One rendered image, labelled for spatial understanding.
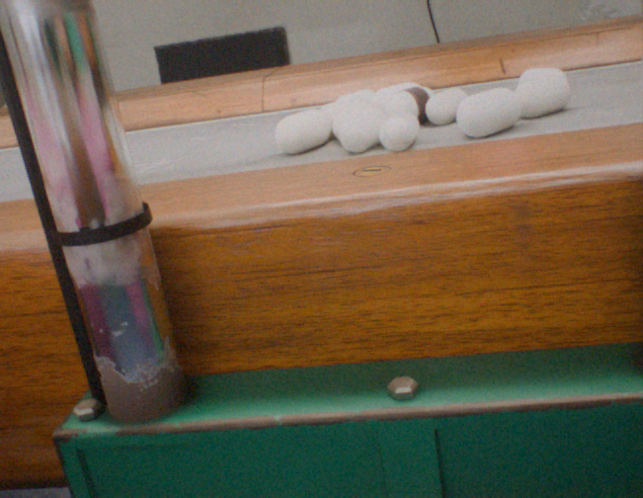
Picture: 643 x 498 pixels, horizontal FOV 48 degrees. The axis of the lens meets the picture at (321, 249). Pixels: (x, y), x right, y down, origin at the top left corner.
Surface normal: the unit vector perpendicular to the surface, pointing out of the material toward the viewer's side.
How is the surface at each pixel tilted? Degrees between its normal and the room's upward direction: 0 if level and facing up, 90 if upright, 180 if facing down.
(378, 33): 90
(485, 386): 0
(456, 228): 90
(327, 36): 90
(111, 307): 90
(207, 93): 45
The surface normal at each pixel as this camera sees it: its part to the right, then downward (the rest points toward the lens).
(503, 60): -0.19, -0.42
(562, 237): -0.12, 0.34
